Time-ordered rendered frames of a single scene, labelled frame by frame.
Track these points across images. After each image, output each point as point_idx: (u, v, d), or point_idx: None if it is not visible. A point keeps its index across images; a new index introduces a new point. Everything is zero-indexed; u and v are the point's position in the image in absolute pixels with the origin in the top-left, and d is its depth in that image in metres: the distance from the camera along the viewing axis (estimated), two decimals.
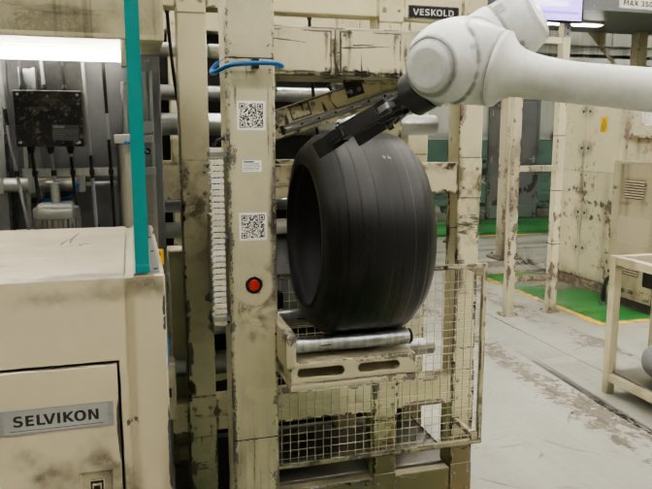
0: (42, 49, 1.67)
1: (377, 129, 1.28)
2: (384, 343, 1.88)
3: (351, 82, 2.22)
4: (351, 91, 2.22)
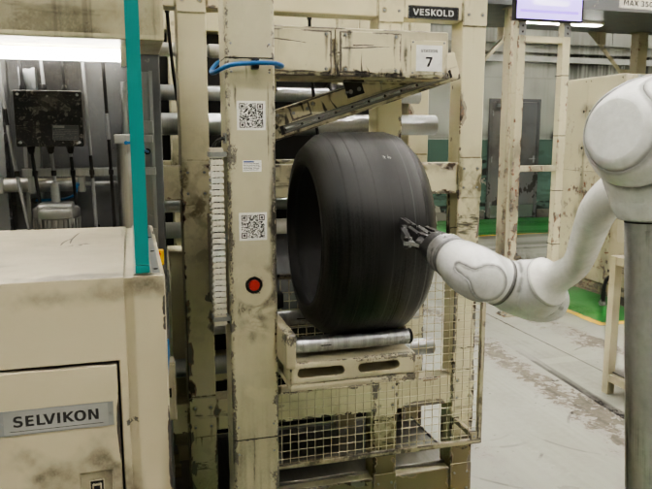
0: (42, 49, 1.67)
1: (410, 226, 1.64)
2: (384, 343, 1.88)
3: (351, 82, 2.22)
4: (351, 91, 2.22)
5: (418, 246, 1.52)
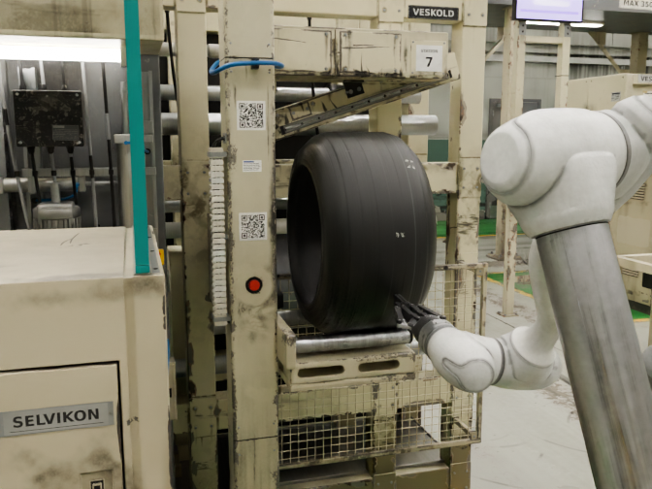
0: (42, 49, 1.67)
1: (404, 304, 1.71)
2: None
3: (351, 82, 2.22)
4: (351, 91, 2.22)
5: (410, 329, 1.58)
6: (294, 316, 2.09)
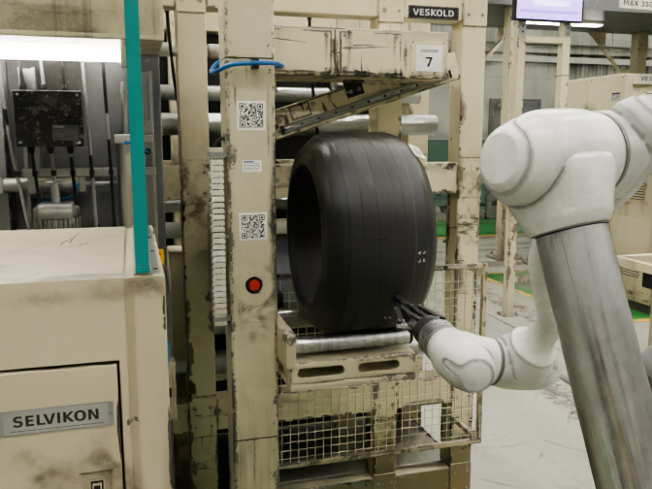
0: (42, 49, 1.67)
1: (404, 304, 1.71)
2: (383, 331, 1.89)
3: (351, 82, 2.22)
4: (351, 91, 2.22)
5: (410, 329, 1.58)
6: (294, 323, 2.10)
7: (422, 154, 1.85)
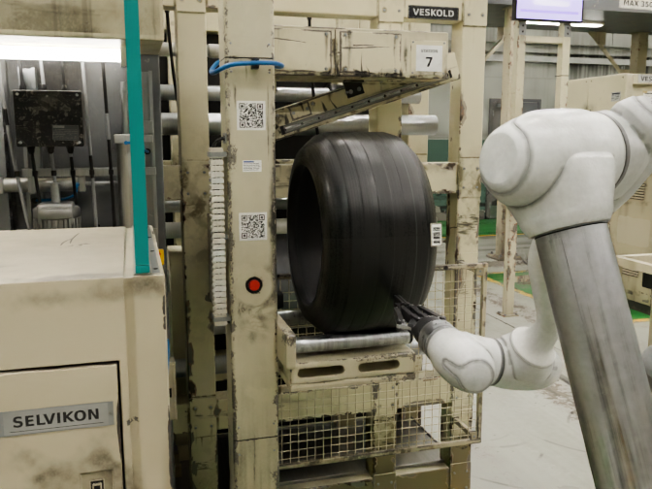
0: (42, 49, 1.67)
1: (404, 305, 1.71)
2: (384, 337, 1.88)
3: (351, 82, 2.22)
4: (351, 91, 2.22)
5: (410, 330, 1.58)
6: (293, 324, 2.11)
7: (440, 237, 1.76)
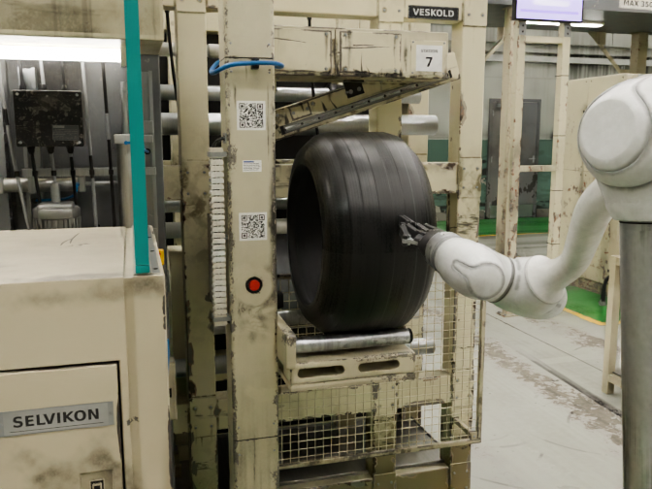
0: (42, 49, 1.67)
1: (409, 223, 1.65)
2: (381, 329, 1.90)
3: (351, 82, 2.22)
4: (351, 91, 2.22)
5: (417, 244, 1.53)
6: (294, 314, 2.09)
7: None
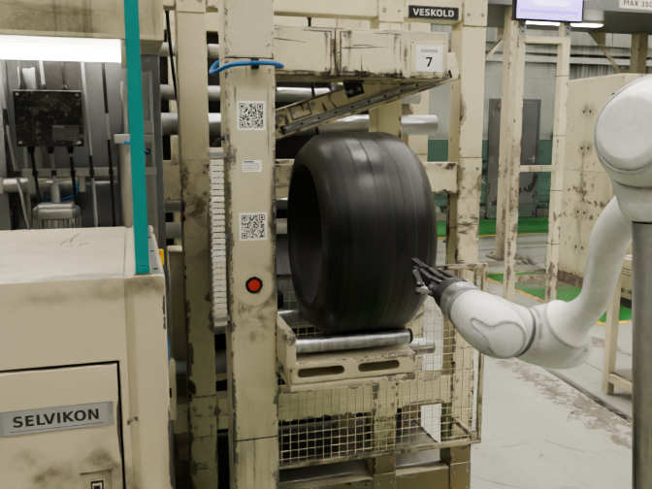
0: (42, 49, 1.67)
1: None
2: (384, 338, 1.88)
3: (351, 82, 2.22)
4: (351, 91, 2.22)
5: (431, 293, 1.46)
6: (294, 323, 2.10)
7: (421, 314, 1.90)
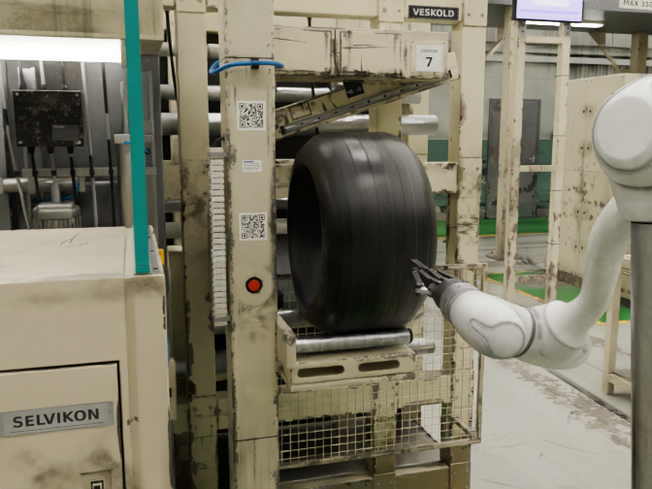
0: (42, 49, 1.67)
1: (422, 269, 1.59)
2: (384, 338, 1.88)
3: (351, 82, 2.22)
4: (351, 91, 2.22)
5: (431, 294, 1.47)
6: (294, 323, 2.10)
7: (421, 314, 1.90)
